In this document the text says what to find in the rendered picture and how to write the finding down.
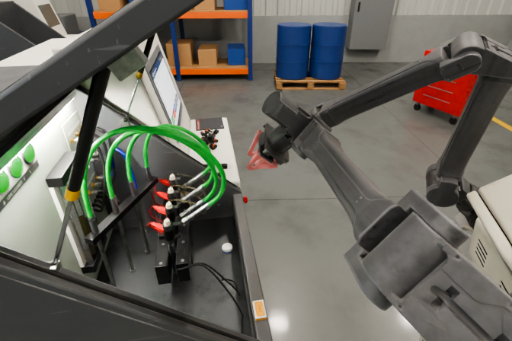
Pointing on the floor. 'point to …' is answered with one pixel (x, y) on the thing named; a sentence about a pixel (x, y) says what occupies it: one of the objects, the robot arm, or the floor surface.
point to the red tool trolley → (446, 94)
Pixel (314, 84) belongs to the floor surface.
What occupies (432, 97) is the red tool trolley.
